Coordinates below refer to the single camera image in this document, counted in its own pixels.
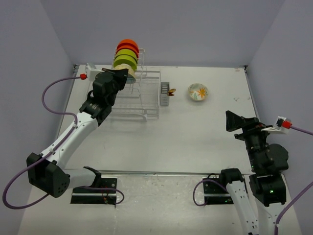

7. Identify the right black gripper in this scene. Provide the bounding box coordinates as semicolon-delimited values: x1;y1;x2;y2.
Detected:
225;109;274;170

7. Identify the yellow sun pattern bowl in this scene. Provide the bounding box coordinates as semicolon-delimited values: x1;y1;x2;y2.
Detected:
113;64;136;84

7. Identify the white floral ceramic bowl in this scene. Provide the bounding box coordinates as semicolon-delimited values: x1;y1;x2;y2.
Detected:
188;83;209;102

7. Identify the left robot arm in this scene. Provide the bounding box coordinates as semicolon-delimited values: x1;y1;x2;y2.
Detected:
26;69;128;198

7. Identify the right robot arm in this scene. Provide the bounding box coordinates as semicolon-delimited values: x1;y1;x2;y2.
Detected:
218;111;291;235

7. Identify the front lime green bowl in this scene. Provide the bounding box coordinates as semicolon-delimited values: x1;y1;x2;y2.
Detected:
113;54;137;71

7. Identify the lime green bowl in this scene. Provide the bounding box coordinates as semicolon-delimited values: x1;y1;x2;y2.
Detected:
113;54;137;71
115;48;138;60

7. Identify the rear lime green bowl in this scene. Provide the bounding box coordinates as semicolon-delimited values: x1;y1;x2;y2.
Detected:
115;48;138;60

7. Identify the front orange bowl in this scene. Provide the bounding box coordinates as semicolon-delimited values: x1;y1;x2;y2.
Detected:
116;44;139;54

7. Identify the orange bowl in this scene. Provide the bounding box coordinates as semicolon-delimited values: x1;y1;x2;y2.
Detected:
116;44;139;54
116;39;139;52

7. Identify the rear orange bowl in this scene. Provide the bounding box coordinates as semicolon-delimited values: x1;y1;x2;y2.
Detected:
116;39;139;52

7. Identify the grey cutlery holder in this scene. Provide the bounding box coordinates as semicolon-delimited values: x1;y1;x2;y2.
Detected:
160;82;170;106

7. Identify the small brown object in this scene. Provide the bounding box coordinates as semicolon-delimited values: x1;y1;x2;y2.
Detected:
167;89;176;96

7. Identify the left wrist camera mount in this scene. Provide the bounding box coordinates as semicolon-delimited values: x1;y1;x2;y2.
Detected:
79;63;103;82

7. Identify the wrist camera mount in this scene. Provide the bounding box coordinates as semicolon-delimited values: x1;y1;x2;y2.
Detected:
261;116;292;134
79;63;103;82

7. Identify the white wire dish rack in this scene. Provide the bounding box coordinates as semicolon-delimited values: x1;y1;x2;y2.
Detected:
108;48;161;122

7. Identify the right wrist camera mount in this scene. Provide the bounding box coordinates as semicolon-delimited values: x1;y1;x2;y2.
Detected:
261;116;292;134

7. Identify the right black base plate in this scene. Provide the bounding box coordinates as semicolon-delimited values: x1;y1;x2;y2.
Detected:
202;178;233;206

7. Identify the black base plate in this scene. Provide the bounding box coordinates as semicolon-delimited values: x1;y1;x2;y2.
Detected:
202;178;233;206
70;177;118;205

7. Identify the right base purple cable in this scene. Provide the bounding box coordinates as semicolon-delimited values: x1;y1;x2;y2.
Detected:
193;180;230;208

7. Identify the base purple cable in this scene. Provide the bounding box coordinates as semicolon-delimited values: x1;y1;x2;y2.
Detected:
193;180;230;208
84;187;125;204

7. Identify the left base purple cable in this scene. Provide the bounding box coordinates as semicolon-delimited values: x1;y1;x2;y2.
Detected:
84;187;125;204

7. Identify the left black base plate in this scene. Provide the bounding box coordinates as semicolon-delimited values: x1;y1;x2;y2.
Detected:
70;177;118;205

